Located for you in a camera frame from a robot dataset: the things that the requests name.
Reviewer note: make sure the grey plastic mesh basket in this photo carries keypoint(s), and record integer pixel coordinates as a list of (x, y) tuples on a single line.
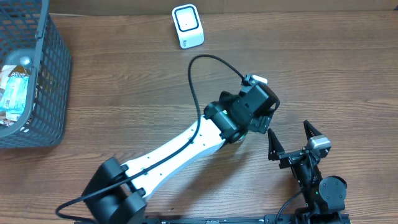
[(28, 30)]

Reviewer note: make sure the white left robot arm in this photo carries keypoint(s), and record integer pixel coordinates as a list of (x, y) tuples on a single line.
[(123, 190)]

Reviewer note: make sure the brown snack pouch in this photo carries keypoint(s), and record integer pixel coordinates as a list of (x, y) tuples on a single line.
[(14, 85)]

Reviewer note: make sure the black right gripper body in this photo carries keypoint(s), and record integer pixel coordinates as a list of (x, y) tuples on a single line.
[(291, 158)]

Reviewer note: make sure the yellow oil bottle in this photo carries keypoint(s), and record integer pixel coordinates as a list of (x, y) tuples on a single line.
[(26, 62)]

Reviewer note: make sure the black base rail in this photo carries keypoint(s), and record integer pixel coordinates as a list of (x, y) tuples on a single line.
[(267, 219)]

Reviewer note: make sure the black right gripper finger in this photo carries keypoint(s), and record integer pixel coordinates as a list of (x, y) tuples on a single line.
[(275, 147), (310, 131)]

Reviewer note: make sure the white barcode scanner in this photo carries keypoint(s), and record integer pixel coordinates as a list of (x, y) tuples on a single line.
[(188, 26)]

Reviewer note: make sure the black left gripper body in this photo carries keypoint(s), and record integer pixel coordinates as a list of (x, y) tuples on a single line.
[(261, 123)]

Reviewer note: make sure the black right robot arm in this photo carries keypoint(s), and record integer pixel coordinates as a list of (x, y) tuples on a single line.
[(324, 197)]

